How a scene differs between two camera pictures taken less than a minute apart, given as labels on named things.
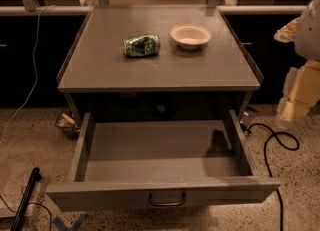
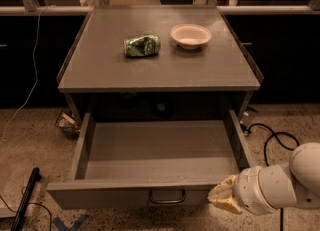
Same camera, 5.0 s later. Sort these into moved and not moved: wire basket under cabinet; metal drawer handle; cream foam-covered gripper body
Moved: cream foam-covered gripper body
Not moved: wire basket under cabinet; metal drawer handle
